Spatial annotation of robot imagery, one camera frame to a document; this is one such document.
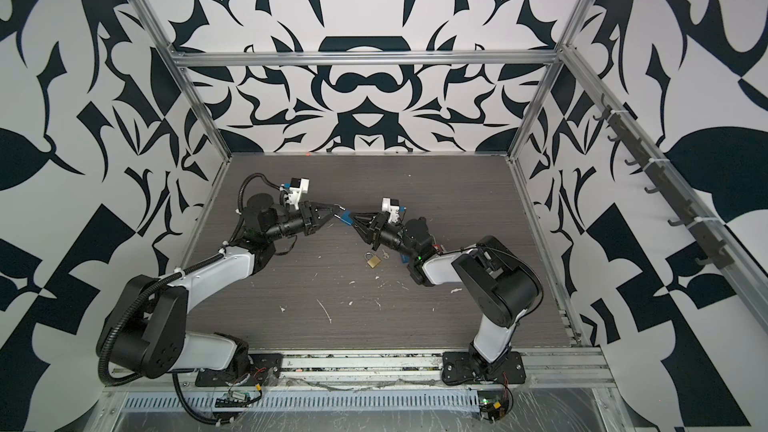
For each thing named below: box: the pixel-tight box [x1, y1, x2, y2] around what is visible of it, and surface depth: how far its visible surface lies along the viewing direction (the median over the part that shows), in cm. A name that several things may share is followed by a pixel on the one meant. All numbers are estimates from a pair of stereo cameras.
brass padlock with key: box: [364, 251, 382, 269], surface depth 94 cm
